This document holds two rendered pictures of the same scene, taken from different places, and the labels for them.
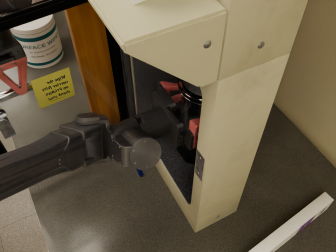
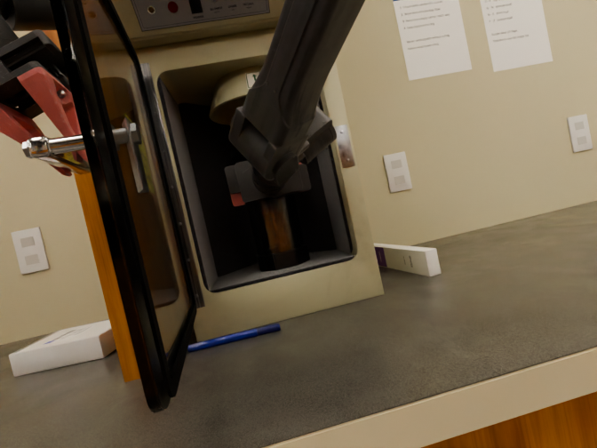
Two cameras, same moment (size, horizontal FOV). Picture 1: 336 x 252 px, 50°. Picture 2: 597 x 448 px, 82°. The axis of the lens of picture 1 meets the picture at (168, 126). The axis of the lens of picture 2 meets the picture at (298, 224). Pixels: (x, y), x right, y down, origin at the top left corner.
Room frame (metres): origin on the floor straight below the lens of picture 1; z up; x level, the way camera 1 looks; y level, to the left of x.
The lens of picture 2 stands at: (0.21, 0.53, 1.11)
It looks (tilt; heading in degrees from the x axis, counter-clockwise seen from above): 2 degrees down; 291
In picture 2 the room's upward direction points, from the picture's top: 12 degrees counter-clockwise
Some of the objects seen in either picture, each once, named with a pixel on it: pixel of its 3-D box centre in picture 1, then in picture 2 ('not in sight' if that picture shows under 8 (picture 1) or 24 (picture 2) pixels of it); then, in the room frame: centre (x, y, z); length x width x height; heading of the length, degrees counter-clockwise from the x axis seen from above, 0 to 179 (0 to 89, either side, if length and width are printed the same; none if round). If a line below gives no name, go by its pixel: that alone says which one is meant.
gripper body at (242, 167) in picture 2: (155, 123); (269, 174); (0.43, 0.02, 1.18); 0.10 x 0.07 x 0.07; 29
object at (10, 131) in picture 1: (4, 125); (131, 156); (0.42, 0.31, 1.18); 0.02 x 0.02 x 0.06; 33
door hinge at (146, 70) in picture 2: (125, 67); (168, 187); (0.58, 0.09, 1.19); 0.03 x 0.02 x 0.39; 28
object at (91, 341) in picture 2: not in sight; (79, 342); (0.85, 0.10, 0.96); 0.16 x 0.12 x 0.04; 19
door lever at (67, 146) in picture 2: not in sight; (83, 154); (0.48, 0.30, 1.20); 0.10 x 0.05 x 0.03; 123
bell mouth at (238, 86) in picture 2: not in sight; (252, 95); (0.48, -0.08, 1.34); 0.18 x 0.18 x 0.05
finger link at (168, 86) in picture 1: (178, 99); (249, 185); (0.50, -0.02, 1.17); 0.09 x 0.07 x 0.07; 119
